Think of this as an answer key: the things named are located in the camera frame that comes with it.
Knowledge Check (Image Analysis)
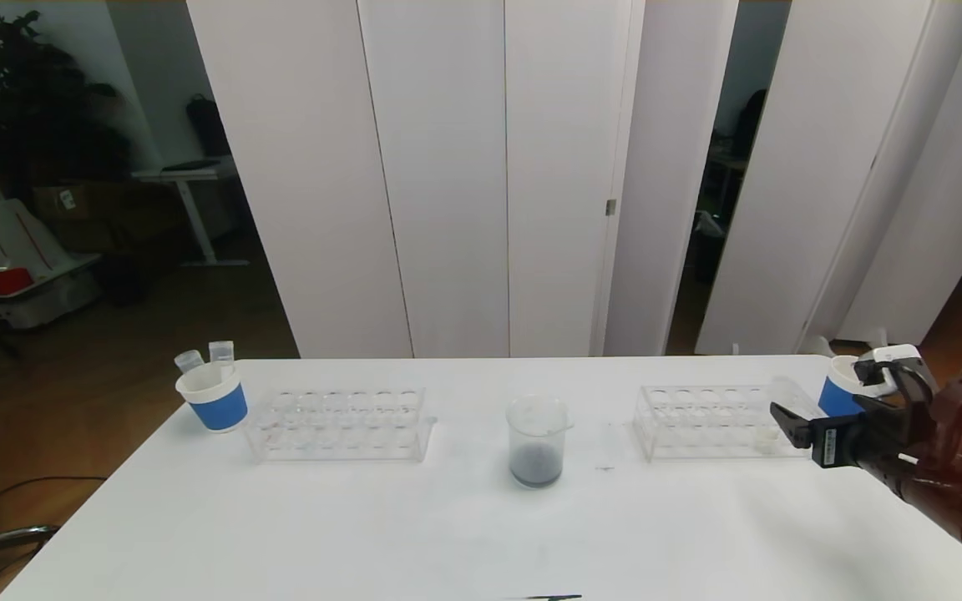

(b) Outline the white partition foot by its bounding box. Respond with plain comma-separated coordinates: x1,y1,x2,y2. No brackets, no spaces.
798,328,894,364

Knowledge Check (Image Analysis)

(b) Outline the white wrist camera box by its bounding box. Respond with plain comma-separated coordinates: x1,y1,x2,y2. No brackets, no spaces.
853,344,924,397

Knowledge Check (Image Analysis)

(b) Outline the white folding partition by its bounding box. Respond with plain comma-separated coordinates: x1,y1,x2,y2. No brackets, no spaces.
187,0,645,360
694,0,962,356

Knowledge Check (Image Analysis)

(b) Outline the white angled partition panel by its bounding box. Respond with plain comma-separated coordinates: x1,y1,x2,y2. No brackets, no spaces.
604,0,739,357

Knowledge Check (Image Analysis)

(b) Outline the black camera cable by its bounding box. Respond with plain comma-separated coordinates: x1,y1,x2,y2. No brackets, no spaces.
890,359,939,418

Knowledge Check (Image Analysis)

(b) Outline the black floor cable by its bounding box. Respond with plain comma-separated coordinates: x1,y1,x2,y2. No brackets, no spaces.
0,476,108,535

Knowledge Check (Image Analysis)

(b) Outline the black bag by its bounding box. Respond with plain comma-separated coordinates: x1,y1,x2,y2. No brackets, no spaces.
187,95,233,161

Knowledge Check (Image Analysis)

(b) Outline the clear glass beaker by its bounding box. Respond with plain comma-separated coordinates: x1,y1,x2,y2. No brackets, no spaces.
506,395,574,489

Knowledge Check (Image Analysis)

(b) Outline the metal chair frame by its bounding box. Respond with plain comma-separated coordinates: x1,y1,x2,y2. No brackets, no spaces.
0,524,60,562

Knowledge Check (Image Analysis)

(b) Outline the clear acrylic test tube rack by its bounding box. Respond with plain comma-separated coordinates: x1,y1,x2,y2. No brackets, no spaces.
635,384,824,460
245,386,437,462

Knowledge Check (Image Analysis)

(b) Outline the white machine base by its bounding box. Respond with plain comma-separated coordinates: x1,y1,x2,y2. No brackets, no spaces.
0,200,104,331

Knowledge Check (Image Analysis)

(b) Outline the dark potted plant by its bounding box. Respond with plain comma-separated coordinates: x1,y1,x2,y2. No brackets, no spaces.
0,0,135,201

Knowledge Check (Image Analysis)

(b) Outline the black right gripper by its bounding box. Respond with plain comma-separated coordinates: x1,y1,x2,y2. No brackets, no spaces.
769,402,904,487

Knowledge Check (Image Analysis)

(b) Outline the white background desk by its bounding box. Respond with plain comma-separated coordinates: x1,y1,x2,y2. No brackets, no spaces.
132,159,250,270

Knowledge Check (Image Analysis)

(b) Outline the blue white paper cup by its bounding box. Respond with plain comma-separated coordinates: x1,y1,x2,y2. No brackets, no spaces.
175,363,249,433
818,356,866,418

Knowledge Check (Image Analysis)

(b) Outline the cardboard box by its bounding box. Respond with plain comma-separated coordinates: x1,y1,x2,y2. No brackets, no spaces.
33,185,114,225

